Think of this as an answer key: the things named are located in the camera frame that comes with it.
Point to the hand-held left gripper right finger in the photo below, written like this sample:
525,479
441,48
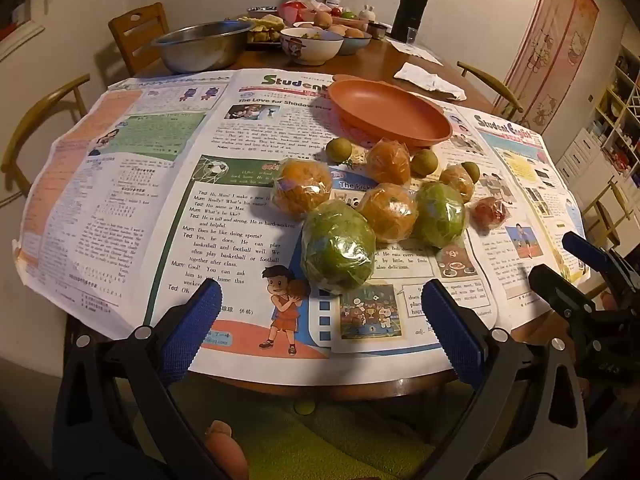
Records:
452,332

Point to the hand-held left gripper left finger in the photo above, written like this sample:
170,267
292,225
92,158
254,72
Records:
192,332

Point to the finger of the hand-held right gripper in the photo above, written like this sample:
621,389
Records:
582,249
555,290

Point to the plastic-wrapped red fruit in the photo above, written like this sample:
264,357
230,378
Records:
490,212

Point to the plastic-wrapped green citrus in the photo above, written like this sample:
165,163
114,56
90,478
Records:
440,214
339,247

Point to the plastic-wrapped orange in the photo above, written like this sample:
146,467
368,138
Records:
457,181
388,160
389,212
301,187

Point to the small green lime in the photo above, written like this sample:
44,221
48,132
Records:
339,150
472,170
424,161

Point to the orange bear-shaped plate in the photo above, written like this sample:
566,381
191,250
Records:
390,110

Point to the person's left hand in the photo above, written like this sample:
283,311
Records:
227,452

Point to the yellow wooden chair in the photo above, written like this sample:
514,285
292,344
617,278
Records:
607,195

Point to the newspaper with yellow box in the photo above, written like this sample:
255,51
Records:
525,170

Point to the newspaper with football cartoon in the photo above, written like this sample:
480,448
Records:
225,240

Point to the white shelf cabinet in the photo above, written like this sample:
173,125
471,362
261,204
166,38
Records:
615,125

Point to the person's green clothing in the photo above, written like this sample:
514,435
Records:
325,435

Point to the curved-back wooden chair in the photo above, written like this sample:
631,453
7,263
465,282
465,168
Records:
487,77
30,110

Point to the pink cartoon door curtain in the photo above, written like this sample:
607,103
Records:
555,35

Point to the white cloth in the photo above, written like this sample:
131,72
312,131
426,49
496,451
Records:
425,80

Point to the white paper sheet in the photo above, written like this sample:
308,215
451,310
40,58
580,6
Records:
420,54

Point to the clear glass cup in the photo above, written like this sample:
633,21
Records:
412,36

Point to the stainless steel bowl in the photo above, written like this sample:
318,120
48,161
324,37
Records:
200,47

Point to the black thermos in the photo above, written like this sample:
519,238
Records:
407,10

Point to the small steel cup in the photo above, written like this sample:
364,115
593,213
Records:
377,31

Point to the white cartoon bowl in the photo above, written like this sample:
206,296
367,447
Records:
310,50

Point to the plate of fried food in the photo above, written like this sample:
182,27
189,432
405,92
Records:
262,27

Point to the wooden slat-back chair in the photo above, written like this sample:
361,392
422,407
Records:
137,22

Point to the pink basin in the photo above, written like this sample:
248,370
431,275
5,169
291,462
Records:
361,22

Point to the pile of brown eggs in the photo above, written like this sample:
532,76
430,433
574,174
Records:
350,31

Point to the cooked vegetable dish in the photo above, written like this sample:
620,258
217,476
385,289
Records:
310,35

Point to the white rabbit figurine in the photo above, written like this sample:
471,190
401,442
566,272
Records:
368,11

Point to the blue-rimmed plate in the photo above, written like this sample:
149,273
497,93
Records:
262,10

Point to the green fruit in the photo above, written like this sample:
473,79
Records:
348,14

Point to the white plastic bag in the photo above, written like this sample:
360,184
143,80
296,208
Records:
310,1

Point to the framed wall picture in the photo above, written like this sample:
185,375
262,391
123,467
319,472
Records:
20,15

